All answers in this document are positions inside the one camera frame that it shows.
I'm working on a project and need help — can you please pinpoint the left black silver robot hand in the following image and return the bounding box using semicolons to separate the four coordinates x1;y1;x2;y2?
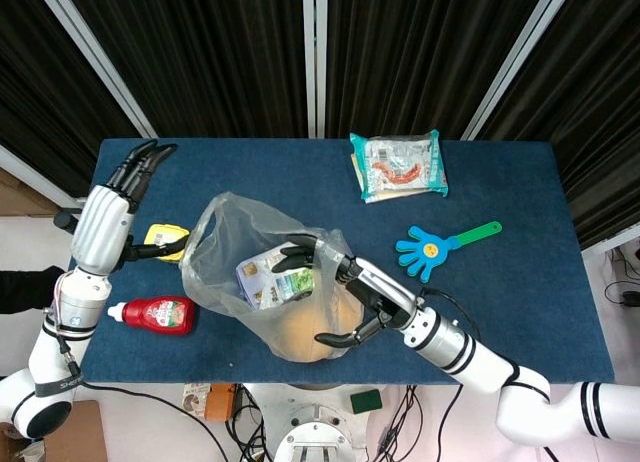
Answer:
69;139;191;277

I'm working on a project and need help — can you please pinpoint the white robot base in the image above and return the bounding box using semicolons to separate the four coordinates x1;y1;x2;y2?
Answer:
244;383;386;462

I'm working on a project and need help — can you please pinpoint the printed paper carton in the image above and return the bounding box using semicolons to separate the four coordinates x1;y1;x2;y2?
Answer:
235;246;317;311

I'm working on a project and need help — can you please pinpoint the blue hand clapper toy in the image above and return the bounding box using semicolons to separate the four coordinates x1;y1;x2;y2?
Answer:
395;221;503;284

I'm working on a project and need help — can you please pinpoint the small green pad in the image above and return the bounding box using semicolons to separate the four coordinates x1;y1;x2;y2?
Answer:
349;389;384;416

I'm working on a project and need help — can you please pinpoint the teal instant noodle packet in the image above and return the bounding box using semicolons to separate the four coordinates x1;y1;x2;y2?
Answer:
349;128;450;205

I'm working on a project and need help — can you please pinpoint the brown cardboard box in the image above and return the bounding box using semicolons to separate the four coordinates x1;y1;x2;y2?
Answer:
0;400;108;462

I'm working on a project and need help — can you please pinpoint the white frame pole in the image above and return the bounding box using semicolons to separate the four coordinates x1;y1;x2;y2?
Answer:
32;0;159;139
459;0;577;142
302;0;329;139

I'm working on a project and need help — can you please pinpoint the black cable bundle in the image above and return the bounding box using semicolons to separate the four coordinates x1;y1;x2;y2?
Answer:
377;384;427;462
224;384;275;462

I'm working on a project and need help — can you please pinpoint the yellow lidded green jar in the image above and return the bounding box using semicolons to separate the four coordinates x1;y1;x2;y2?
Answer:
143;222;192;264

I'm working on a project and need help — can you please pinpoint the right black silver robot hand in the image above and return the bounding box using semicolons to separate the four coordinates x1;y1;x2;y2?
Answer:
269;234;421;349

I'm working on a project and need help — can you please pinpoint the person in black clothing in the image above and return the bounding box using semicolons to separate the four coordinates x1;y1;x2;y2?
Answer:
0;265;67;314

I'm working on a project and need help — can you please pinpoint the black curtain panel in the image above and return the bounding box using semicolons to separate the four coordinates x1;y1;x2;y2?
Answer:
479;0;640;251
59;0;309;139
324;0;551;141
0;0;142;193

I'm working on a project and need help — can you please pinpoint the red ketchup bottle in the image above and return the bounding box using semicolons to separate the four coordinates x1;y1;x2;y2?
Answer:
106;295;196;337

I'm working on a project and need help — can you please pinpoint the clear plastic bag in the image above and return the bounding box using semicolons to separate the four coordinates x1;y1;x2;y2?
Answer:
178;191;366;364

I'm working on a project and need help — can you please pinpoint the blue table mat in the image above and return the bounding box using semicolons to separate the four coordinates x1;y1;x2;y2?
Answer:
82;137;616;385

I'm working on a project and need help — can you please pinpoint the round brown bread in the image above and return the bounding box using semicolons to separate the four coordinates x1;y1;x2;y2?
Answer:
272;287;365;363

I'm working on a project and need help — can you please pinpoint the thick black cable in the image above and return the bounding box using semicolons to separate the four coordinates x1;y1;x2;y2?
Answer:
79;379;221;462

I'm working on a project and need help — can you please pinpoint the orange box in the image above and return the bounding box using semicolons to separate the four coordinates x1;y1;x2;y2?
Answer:
203;383;237;422

